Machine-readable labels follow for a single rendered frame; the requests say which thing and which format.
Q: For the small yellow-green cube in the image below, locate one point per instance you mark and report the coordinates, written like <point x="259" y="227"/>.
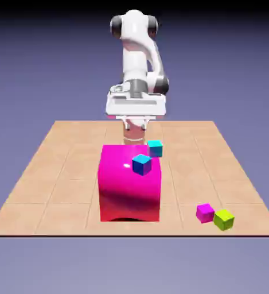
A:
<point x="224" y="220"/>

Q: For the small blue cube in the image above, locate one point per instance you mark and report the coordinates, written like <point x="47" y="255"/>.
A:
<point x="141" y="165"/>

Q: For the small magenta cube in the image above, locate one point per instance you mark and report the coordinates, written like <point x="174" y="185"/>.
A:
<point x="204" y="213"/>

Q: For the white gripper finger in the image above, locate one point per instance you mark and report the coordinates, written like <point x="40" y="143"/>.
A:
<point x="144" y="124"/>
<point x="125" y="123"/>

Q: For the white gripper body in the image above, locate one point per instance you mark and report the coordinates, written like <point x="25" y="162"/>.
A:
<point x="136" y="108"/>

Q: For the small cyan cube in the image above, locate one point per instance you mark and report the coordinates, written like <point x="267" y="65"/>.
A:
<point x="155" y="148"/>

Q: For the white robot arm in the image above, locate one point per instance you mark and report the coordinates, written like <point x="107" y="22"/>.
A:
<point x="134" y="62"/>

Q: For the large pink box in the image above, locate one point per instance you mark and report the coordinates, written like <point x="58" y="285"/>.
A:
<point x="127" y="190"/>

